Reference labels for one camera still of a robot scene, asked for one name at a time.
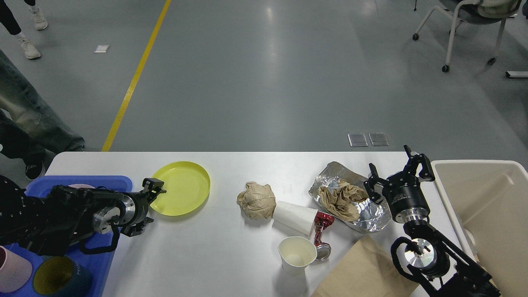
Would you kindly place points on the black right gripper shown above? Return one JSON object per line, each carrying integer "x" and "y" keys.
{"x": 402, "y": 191}

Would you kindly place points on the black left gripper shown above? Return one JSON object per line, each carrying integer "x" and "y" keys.
{"x": 135, "y": 205}

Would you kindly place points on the yellow plate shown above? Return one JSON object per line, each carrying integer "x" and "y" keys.
{"x": 187, "y": 186}

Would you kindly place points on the dark teal mug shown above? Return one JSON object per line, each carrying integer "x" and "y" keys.
{"x": 61, "y": 276}

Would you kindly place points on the pink mug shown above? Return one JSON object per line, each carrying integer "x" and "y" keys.
{"x": 15, "y": 271}

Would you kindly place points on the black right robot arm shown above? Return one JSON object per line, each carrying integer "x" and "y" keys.
{"x": 425, "y": 256}

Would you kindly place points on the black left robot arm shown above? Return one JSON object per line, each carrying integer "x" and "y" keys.
{"x": 92, "y": 218}

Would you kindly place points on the right metal floor plate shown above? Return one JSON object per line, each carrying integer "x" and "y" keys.
{"x": 379, "y": 139}

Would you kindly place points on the metal floor plate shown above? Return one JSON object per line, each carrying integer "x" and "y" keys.
{"x": 379, "y": 139}
{"x": 357, "y": 140}

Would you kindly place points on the crumpled aluminium foil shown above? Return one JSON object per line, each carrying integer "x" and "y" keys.
{"x": 372, "y": 217}

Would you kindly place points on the left metal floor plate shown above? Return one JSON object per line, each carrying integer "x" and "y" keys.
{"x": 357, "y": 140}

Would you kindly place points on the crumpled brown paper on foil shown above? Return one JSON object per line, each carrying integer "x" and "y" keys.
{"x": 340, "y": 201}

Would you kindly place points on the pink plate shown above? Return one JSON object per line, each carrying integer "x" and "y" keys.
{"x": 81, "y": 186}

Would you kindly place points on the blue plastic tray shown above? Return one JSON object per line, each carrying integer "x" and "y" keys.
{"x": 97, "y": 265}

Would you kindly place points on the beige plastic bin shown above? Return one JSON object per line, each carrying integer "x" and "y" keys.
{"x": 487, "y": 202}

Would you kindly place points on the white paper cup lying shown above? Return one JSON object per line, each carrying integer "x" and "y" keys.
{"x": 294, "y": 216}

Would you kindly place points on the crumpled brown paper ball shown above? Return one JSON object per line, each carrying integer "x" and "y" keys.
{"x": 257, "y": 201}

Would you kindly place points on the white paper cup upright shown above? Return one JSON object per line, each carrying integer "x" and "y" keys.
{"x": 296, "y": 254}

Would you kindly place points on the white metal bar on floor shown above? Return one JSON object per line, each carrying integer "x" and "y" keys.
{"x": 516, "y": 74}

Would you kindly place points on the grey office chair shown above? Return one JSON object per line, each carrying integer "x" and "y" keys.
{"x": 478, "y": 12}

